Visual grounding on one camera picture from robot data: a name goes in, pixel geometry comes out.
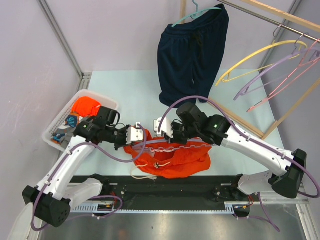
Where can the orange shorts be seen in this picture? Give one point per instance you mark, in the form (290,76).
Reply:
(181,163)

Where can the navy blue shorts hanging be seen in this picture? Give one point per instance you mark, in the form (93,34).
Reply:
(189,56)

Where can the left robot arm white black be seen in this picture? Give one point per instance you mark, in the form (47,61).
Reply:
(51,199)

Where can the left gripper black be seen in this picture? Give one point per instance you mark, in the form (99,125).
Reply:
(124,129)

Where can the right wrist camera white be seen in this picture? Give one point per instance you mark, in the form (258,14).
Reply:
(165,130)

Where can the yellow hanger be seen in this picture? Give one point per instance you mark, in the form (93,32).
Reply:
(249,50)

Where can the aluminium frame post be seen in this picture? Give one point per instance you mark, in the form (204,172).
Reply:
(48,13)

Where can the pink hanger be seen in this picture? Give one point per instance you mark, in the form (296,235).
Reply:
(310,58)

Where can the metal hanging rod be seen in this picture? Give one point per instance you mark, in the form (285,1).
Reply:
(268,20)

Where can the purple notched hanger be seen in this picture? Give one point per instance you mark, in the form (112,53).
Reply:
(162,146)

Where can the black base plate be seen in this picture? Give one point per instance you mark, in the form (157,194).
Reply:
(192,193)

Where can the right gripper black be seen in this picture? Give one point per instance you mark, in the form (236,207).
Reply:
(175,139)

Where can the white cable duct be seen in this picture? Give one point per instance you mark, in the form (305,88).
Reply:
(228,208)

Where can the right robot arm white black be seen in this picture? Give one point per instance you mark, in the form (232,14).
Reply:
(284,174)

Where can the white laundry basket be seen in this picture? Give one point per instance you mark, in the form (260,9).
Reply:
(62,115)

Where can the blue patterned garment in basket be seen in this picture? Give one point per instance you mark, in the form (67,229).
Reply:
(62,136)

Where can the wooden clothes rack frame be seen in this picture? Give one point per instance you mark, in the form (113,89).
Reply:
(275,55)

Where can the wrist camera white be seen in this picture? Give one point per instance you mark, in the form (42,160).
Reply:
(134,134)
(165,130)

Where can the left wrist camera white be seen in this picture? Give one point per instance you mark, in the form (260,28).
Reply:
(134,134)

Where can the teal hanger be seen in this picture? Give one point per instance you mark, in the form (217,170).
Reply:
(196,14)

